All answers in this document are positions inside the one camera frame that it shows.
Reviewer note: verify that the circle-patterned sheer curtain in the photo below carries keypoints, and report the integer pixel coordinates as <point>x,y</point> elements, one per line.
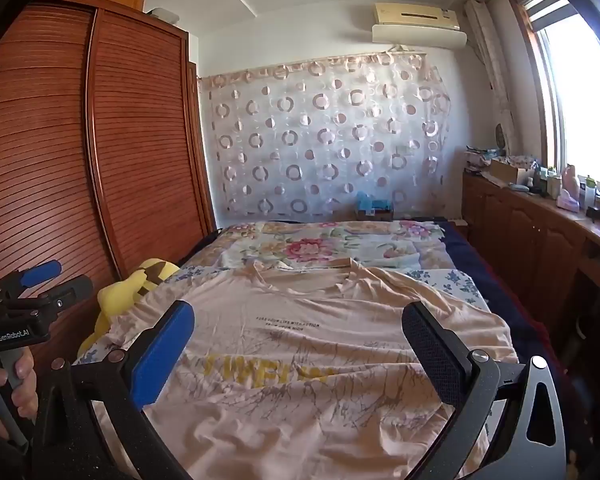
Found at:
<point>330,135</point>

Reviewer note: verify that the pile of papers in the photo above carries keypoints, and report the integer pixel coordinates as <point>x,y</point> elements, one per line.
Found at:
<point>480,157</point>

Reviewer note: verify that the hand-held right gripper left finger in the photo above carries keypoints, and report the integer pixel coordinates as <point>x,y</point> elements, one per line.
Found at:
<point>165,355</point>

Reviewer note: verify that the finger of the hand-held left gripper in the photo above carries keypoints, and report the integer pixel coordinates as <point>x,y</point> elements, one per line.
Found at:
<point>70,287</point>
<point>40,272</point>

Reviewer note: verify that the pink tissue pack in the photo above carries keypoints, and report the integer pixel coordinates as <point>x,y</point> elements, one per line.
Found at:
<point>567,203</point>

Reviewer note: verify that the person's left hand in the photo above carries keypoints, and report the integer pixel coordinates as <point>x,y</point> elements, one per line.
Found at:
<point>25,380</point>

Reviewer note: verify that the wooden framed window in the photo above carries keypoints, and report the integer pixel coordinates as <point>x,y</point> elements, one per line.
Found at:
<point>580,110</point>

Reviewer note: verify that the brown oval hand fan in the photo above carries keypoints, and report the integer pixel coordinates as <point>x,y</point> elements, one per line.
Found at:
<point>500,137</point>

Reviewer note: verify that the white window curtain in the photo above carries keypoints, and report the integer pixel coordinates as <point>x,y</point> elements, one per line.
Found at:
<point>487,60</point>

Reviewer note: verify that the cream air conditioner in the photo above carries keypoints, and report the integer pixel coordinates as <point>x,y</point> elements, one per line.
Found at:
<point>415,14</point>

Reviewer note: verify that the blue floral cloth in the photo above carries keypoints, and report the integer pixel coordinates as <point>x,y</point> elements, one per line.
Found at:
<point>450,282</point>

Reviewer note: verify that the white air deflector panel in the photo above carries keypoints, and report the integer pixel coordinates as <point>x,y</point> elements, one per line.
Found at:
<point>420,37</point>

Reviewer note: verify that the yellow plush toy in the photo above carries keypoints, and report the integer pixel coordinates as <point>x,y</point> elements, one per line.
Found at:
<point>115,300</point>

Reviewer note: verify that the wooden slatted wardrobe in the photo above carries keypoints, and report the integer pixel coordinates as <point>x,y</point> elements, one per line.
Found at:
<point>130,135</point>

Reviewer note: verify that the open cardboard box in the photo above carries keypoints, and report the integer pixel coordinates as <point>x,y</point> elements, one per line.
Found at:
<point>505,172</point>

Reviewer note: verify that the black charger box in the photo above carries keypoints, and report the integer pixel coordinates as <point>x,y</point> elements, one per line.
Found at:
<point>593,213</point>

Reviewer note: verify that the white box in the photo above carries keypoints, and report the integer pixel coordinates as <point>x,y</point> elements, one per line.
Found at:
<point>161,14</point>

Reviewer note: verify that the beige printed t-shirt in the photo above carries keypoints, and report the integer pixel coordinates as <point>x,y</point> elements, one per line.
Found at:
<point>290,310</point>

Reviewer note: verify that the navy bed sheet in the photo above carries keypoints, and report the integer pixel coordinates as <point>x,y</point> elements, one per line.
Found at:
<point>480,270</point>

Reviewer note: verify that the pink floral blanket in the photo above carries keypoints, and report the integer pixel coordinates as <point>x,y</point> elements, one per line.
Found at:
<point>305,247</point>

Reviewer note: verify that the white bottle green cap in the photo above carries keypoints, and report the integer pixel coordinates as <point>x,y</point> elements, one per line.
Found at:
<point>590,195</point>

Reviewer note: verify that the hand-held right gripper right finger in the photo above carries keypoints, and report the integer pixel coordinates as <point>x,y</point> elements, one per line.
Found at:
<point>430,355</point>

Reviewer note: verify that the wooden sideboard cabinet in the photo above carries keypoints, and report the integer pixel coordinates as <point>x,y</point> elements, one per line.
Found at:
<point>530,240</point>

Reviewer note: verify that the pink figurine bottle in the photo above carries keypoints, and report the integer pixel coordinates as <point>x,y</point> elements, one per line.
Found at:
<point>570,180</point>

